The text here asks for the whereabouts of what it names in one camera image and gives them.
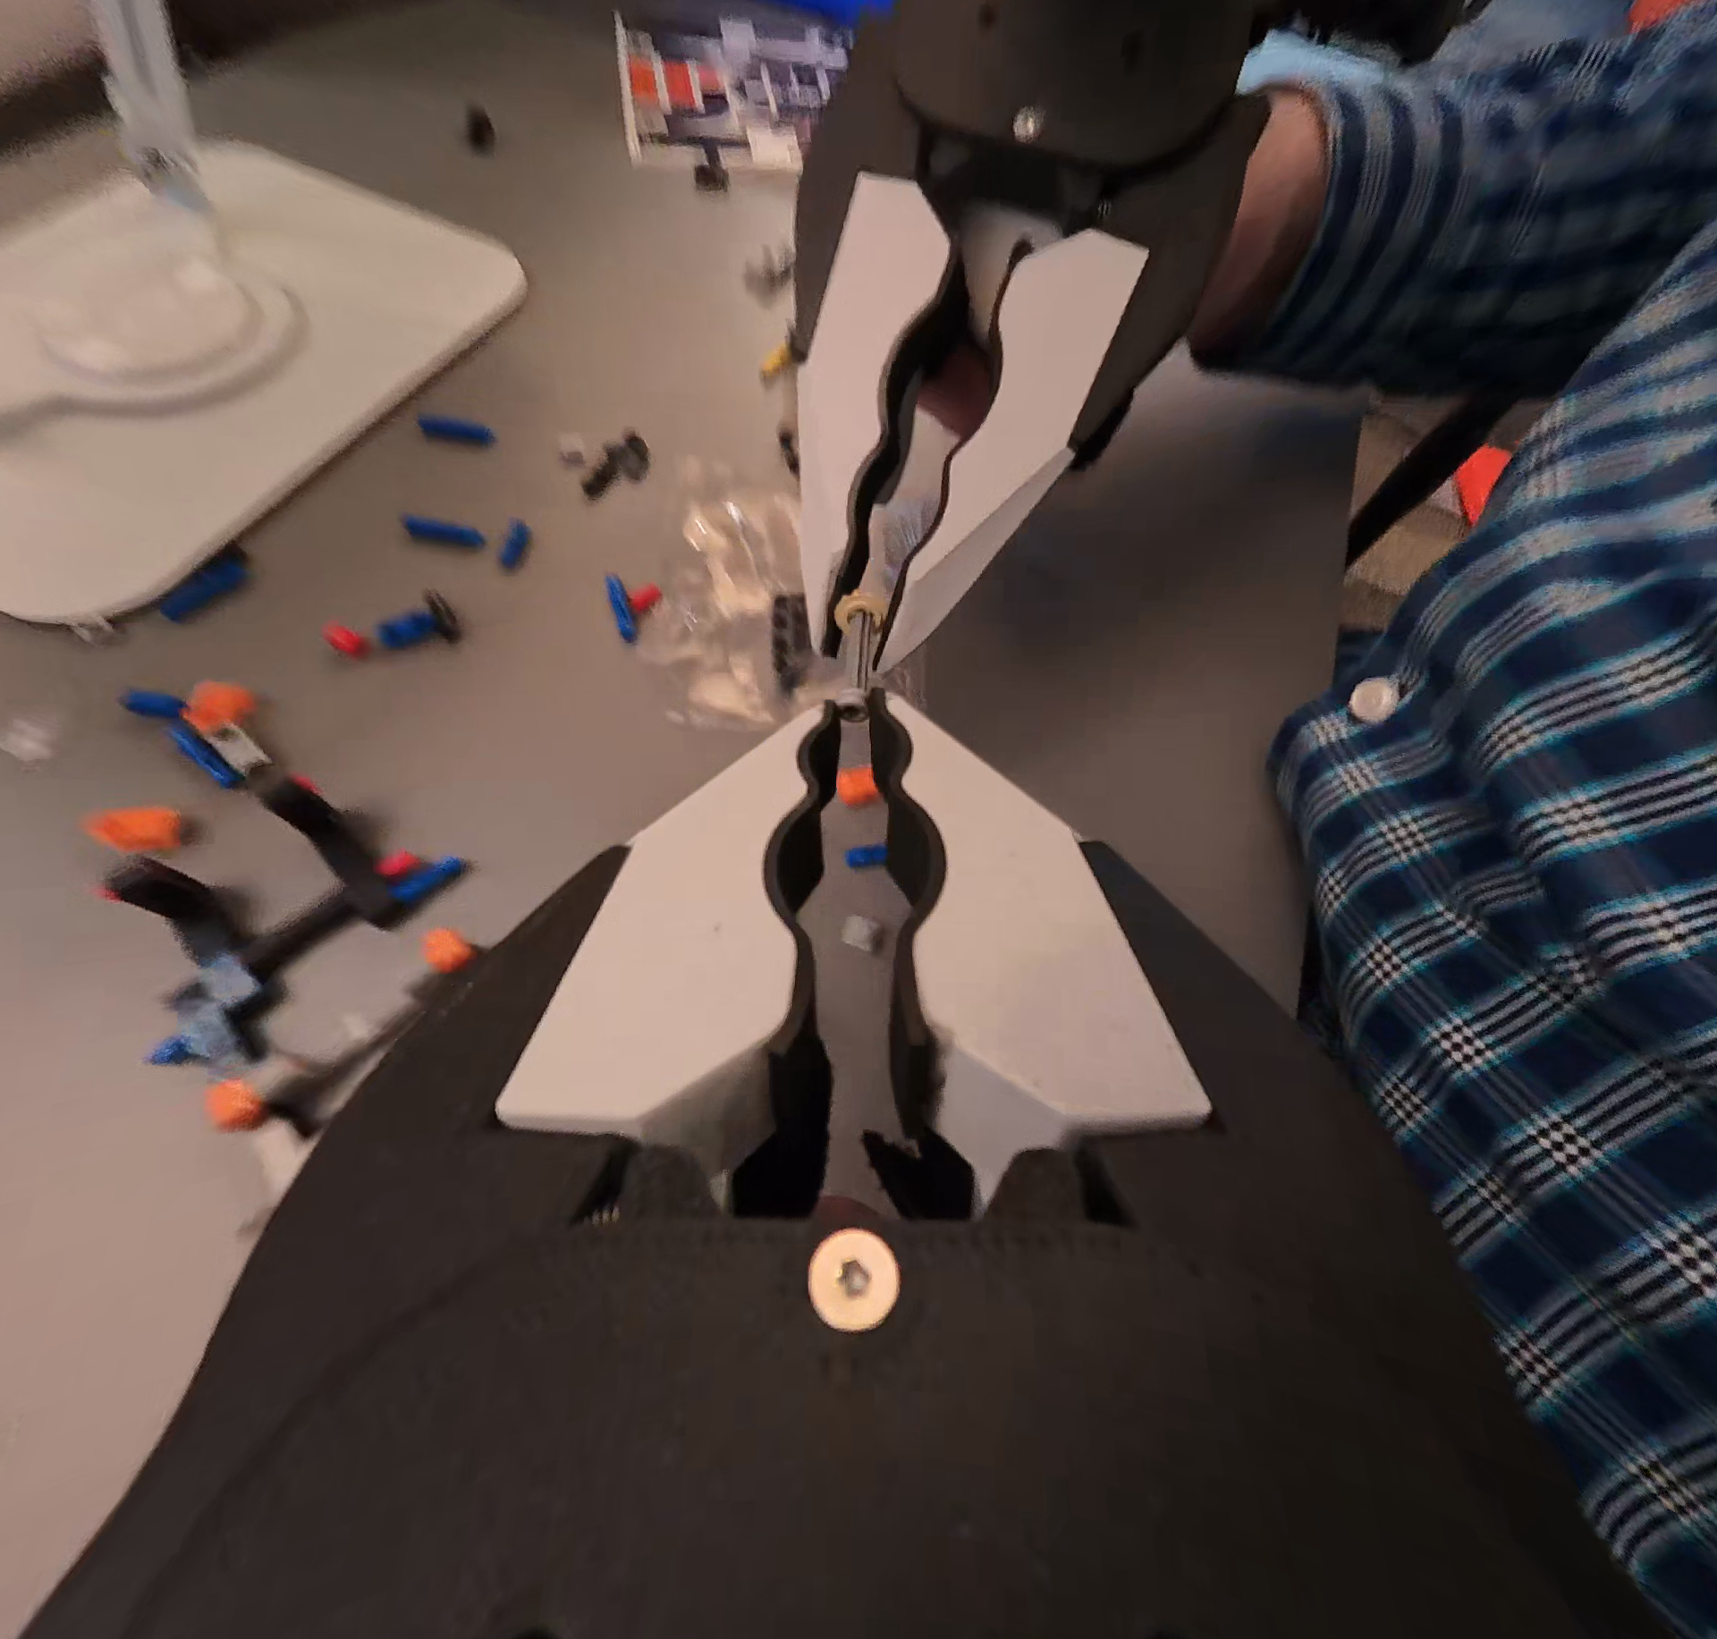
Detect white book stand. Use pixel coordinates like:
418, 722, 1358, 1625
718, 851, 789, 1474
0, 0, 529, 626

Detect person's torso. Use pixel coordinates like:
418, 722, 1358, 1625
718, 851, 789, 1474
1266, 230, 1717, 1639

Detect scattered blue lego pins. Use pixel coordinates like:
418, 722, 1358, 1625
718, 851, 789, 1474
119, 412, 889, 868

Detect lego sticker sheet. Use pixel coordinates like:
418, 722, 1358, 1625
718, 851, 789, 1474
615, 9, 856, 174

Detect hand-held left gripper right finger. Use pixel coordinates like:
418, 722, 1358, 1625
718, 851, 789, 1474
870, 697, 1215, 1194

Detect black lego frame assembly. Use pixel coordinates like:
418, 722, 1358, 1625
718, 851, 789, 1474
96, 780, 477, 1136

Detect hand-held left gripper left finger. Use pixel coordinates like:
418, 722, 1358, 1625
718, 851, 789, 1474
494, 703, 845, 1203

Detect person's right forearm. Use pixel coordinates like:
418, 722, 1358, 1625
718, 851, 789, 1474
1186, 0, 1717, 406

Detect clear plastic bag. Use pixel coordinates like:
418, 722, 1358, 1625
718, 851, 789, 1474
642, 458, 839, 728

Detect person's right hand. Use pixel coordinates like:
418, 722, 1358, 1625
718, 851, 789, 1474
925, 345, 1000, 442

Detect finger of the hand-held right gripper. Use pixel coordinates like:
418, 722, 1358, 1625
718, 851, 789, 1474
870, 230, 1153, 672
795, 170, 968, 626

